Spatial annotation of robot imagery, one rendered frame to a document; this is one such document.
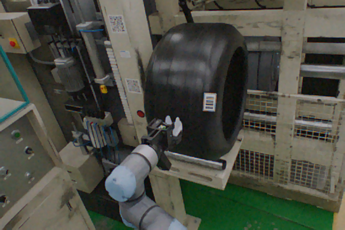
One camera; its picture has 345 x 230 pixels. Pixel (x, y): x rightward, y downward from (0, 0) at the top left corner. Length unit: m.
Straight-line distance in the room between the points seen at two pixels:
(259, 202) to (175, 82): 1.50
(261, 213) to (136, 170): 1.60
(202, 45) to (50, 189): 0.97
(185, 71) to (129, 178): 0.43
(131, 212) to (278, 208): 1.62
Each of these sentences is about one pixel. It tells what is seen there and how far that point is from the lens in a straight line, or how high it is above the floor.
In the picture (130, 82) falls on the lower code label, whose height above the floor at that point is 1.24.
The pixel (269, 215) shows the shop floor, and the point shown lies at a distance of 2.23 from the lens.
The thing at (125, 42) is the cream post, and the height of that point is 1.43.
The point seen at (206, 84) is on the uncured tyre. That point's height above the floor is 1.35.
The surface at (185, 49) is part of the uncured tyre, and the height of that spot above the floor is 1.44.
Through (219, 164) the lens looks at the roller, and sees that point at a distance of 1.26.
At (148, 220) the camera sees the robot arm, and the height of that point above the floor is 1.22.
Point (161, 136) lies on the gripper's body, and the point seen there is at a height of 1.29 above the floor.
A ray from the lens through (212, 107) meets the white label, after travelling 0.95.
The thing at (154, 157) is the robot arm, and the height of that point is 1.29.
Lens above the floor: 1.82
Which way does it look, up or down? 32 degrees down
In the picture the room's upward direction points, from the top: 10 degrees counter-clockwise
